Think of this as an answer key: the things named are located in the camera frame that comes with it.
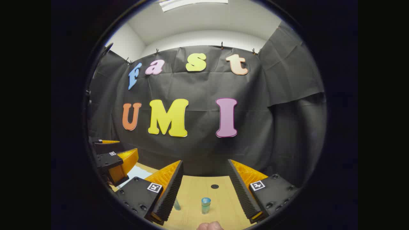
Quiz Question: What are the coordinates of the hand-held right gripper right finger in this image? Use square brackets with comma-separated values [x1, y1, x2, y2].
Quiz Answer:
[227, 159, 300, 225]

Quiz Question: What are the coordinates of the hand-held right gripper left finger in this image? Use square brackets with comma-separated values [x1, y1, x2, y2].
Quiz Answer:
[115, 160, 184, 226]

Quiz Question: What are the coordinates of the light blue suitcase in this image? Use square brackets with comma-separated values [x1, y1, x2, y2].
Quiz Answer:
[121, 164, 154, 189]

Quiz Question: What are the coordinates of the green bottle with blue cap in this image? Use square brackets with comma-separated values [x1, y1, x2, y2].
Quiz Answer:
[201, 197, 212, 215]

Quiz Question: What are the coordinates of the black backdrop cloth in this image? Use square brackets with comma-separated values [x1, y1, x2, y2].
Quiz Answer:
[88, 22, 327, 189]

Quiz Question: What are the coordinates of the ceiling light panel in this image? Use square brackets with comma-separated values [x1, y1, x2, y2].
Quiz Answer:
[159, 0, 229, 12]

